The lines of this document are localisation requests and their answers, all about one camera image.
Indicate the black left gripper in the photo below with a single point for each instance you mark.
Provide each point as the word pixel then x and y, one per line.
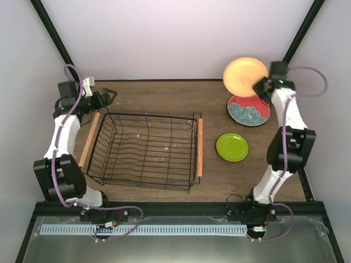
pixel 100 101

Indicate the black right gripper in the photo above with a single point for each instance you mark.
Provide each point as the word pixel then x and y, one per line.
pixel 256 85

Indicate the yellow orange plate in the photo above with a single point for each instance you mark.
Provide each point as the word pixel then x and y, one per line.
pixel 242 74

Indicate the red teal patterned plate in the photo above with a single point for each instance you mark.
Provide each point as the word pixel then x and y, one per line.
pixel 248 111

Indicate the lime green plate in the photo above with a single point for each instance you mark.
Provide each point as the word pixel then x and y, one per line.
pixel 232 147

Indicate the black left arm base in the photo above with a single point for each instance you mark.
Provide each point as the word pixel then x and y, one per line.
pixel 99 216

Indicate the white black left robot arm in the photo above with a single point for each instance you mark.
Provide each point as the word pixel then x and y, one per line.
pixel 59 175

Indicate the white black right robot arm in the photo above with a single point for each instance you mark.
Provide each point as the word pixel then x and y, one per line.
pixel 291 145

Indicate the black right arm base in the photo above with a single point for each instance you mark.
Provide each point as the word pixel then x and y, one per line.
pixel 254 215

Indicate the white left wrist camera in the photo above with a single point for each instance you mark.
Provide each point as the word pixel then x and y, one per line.
pixel 88 83

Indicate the left wooden rack handle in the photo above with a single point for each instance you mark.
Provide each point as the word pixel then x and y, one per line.
pixel 89 140

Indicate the wooden rack handle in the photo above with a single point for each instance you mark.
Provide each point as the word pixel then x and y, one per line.
pixel 89 140
pixel 200 149

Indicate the right wooden rack handle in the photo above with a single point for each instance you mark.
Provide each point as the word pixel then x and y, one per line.
pixel 200 149

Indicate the black wire dish rack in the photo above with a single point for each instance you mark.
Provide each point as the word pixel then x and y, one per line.
pixel 144 150

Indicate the black aluminium frame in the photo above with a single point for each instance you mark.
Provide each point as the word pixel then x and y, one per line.
pixel 162 210

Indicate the light blue slotted cable duct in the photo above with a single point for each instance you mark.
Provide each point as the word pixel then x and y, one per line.
pixel 146 230

